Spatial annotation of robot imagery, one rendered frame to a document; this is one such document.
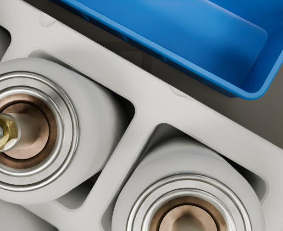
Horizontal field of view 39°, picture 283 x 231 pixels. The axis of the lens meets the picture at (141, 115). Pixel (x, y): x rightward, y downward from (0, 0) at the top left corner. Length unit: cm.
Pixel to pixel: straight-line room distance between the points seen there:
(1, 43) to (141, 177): 20
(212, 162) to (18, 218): 16
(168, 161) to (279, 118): 28
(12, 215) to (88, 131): 11
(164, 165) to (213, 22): 29
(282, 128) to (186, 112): 22
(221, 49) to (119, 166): 24
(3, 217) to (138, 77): 15
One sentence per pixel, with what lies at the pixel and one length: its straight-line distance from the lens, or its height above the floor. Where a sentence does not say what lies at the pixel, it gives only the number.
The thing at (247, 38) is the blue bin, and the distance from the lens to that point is 51.
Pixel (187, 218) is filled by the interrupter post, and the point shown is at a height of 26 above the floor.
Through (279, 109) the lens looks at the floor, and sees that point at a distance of 51.
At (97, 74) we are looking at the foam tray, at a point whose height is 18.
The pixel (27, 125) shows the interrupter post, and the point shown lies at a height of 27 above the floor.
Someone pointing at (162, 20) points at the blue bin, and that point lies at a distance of 51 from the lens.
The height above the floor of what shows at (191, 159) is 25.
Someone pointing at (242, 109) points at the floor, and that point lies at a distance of 50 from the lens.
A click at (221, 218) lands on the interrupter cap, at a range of 25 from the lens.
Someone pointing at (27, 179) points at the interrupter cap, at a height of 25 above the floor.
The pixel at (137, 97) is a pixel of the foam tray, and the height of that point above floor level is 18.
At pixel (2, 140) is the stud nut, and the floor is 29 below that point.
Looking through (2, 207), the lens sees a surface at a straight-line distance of 34.
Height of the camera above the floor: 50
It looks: 85 degrees down
